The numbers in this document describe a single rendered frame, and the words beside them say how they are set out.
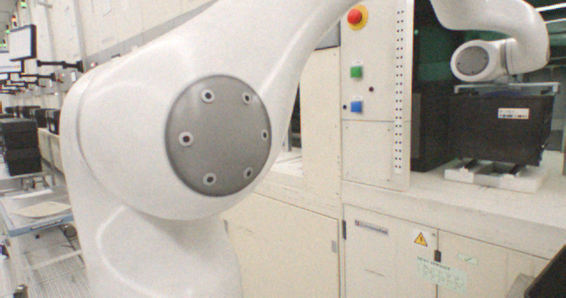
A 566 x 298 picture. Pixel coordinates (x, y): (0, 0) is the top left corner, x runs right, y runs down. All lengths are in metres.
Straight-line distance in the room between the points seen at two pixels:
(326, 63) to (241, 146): 0.85
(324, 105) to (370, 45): 0.23
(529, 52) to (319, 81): 0.53
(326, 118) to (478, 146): 0.43
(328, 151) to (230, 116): 0.87
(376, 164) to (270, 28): 0.74
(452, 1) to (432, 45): 0.71
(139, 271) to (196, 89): 0.16
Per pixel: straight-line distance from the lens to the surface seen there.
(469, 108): 1.03
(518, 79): 1.66
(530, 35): 0.77
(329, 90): 1.01
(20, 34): 3.55
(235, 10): 0.24
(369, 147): 0.95
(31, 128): 3.97
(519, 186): 1.04
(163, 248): 0.29
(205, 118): 0.17
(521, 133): 1.02
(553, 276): 0.54
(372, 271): 1.08
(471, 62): 0.79
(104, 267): 0.30
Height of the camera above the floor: 1.15
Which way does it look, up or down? 8 degrees down
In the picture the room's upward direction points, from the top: 2 degrees counter-clockwise
